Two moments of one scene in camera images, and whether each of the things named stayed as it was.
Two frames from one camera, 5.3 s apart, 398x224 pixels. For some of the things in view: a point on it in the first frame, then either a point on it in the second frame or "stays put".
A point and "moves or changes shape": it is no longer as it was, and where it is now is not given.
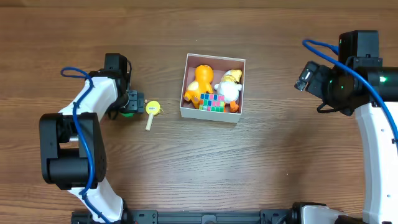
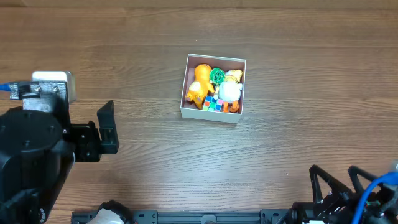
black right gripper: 315,80 to 337,199
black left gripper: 137,102 to 87,140
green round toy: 130,114 to 217,75
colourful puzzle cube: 212,102 moves or changes shape
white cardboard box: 219,65 stays put
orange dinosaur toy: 202,84 stays put
